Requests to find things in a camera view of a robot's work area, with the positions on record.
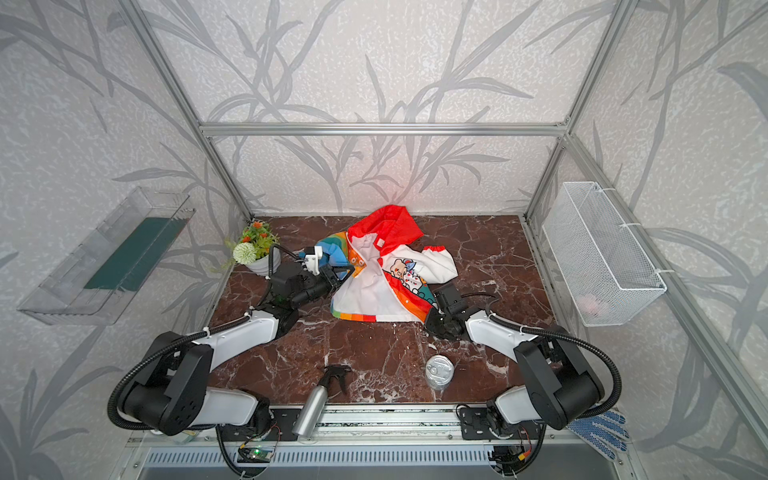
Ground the red white rainbow kids jacket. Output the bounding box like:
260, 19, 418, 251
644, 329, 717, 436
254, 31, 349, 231
316, 205, 458, 323

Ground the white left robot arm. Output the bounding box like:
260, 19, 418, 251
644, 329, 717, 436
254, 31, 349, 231
106, 263, 355, 436

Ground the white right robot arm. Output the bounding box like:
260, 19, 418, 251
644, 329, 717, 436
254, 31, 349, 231
425, 283, 622, 438

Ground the potted artificial flower plant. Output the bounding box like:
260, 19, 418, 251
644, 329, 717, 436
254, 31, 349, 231
225, 220, 280, 277

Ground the silver spray bottle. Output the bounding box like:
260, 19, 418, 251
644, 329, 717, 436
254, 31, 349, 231
292, 364, 352, 438

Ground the pink object in basket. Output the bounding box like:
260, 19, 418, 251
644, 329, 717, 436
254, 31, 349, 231
576, 294, 610, 318

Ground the green circuit board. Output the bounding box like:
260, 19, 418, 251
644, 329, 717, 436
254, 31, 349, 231
237, 445, 276, 464

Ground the blue white work glove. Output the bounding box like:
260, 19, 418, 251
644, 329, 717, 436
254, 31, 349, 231
567, 410, 630, 462

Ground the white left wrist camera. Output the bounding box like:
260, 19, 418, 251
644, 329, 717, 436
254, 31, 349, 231
299, 245, 328, 276

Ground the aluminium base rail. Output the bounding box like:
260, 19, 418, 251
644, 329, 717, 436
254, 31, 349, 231
124, 404, 601, 476

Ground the white wire mesh basket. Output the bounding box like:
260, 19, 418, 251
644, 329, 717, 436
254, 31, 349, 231
543, 181, 667, 327

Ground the clear plastic wall shelf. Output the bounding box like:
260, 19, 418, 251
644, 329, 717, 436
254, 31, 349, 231
18, 187, 195, 326

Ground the aluminium cage frame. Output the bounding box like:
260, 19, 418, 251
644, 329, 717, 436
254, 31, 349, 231
119, 1, 767, 448

